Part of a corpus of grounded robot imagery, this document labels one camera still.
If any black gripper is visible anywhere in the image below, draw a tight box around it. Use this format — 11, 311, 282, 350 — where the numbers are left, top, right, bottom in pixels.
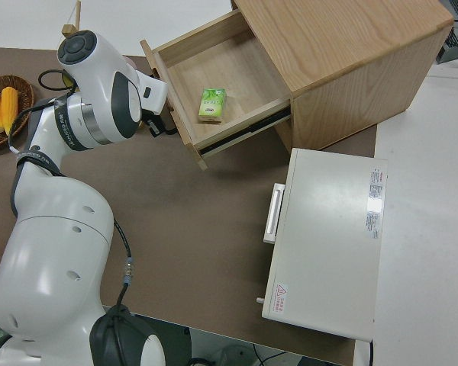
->
143, 108, 166, 139

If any light wooden drawer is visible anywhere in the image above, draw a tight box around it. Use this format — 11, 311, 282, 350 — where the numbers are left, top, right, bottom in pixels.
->
139, 9, 293, 172

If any black metal drawer slide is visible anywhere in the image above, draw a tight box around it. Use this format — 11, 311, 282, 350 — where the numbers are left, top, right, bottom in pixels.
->
198, 106, 292, 156

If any small green carton box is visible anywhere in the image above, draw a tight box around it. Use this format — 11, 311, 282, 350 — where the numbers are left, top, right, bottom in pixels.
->
196, 88, 227, 124

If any brown table mat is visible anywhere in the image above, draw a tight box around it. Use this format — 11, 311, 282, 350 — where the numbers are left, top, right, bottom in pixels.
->
0, 47, 379, 366

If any small wooden block with stick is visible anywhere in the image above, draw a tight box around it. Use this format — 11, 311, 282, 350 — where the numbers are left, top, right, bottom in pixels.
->
60, 0, 82, 39

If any brown wicker basket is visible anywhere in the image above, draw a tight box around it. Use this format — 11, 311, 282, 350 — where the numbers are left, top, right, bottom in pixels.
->
0, 75, 36, 156

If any oak wooden cabinet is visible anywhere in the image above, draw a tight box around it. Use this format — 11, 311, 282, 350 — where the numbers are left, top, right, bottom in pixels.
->
231, 0, 455, 153

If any white box-shaped appliance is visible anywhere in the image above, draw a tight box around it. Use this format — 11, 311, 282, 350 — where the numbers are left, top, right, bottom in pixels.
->
255, 147, 389, 342

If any dark grey background equipment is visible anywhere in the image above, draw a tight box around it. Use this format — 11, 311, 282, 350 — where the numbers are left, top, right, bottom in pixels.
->
436, 0, 458, 65

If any black metal drawer handle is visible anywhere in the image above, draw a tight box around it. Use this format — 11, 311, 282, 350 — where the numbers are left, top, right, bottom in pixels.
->
160, 110, 178, 137

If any black printed velcro strap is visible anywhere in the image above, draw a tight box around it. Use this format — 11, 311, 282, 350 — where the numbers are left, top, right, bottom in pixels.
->
54, 97, 79, 153
15, 149, 60, 178

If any black robot cable with connector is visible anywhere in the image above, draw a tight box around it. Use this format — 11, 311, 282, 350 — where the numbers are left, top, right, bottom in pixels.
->
7, 68, 135, 317

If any white appliance door handle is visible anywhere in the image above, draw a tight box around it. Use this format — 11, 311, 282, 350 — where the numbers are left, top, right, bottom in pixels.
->
262, 183, 287, 246

